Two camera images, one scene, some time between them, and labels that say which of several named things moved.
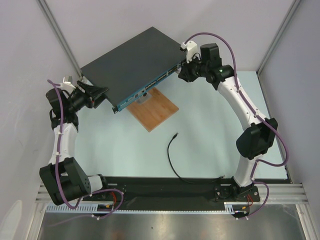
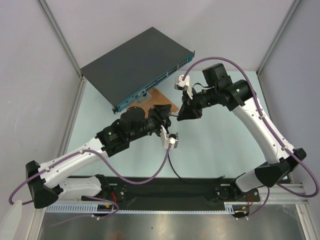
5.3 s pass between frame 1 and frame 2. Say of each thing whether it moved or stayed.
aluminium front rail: stayed
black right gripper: moved
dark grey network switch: stayed
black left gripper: moved
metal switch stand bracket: stayed
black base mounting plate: stayed
